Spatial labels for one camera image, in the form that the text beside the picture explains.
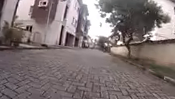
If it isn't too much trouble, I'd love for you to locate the grey brick paved road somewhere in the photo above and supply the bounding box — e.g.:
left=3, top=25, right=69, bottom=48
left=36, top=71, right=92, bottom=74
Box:
left=0, top=34, right=175, bottom=99

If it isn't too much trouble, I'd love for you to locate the street pole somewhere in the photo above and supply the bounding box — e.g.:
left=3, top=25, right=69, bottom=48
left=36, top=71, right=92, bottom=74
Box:
left=42, top=0, right=55, bottom=45

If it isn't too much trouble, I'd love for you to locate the white and brown building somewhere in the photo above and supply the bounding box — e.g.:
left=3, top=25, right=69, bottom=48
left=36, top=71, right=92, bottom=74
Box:
left=11, top=0, right=94, bottom=51

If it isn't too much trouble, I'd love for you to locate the large green tree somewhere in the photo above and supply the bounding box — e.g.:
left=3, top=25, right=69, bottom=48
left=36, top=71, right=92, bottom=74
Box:
left=88, top=0, right=174, bottom=65

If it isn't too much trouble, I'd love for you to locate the raised pavement with kerb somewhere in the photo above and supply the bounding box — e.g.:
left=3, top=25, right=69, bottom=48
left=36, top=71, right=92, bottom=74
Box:
left=0, top=35, right=77, bottom=65

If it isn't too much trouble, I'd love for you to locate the concrete kerb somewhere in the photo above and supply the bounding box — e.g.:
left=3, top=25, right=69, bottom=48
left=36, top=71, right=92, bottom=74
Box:
left=107, top=52, right=175, bottom=92

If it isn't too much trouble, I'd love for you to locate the green bush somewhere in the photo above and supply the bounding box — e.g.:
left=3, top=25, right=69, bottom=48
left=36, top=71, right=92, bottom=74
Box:
left=0, top=25, right=28, bottom=49

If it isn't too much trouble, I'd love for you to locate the grass strip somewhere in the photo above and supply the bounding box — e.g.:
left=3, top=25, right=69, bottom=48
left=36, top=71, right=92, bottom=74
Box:
left=118, top=55, right=175, bottom=86

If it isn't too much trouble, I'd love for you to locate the beige boundary wall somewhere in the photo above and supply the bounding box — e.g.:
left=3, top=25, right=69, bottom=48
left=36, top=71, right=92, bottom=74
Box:
left=108, top=22, right=175, bottom=72

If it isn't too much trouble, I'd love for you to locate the white building behind wall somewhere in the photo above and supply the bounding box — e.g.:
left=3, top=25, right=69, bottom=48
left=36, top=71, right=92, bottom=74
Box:
left=143, top=0, right=175, bottom=45

